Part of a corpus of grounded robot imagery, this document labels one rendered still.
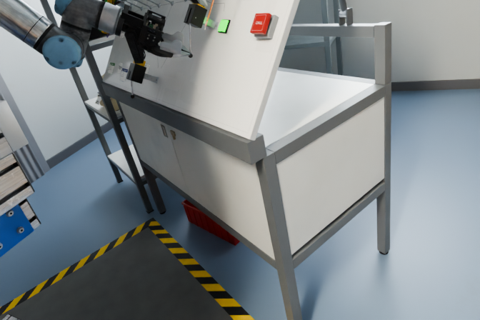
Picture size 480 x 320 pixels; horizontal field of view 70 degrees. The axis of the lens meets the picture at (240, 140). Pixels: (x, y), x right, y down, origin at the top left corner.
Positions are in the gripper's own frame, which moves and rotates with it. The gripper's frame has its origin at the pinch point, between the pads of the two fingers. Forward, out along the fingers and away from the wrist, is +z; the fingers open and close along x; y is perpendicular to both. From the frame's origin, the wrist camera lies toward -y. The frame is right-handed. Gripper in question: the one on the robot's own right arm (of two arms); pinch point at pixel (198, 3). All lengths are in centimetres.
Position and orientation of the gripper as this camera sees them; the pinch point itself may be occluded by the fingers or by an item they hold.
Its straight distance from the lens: 108.2
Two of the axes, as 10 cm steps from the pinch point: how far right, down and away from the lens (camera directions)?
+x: -5.9, -3.1, 7.5
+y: 6.1, -7.8, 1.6
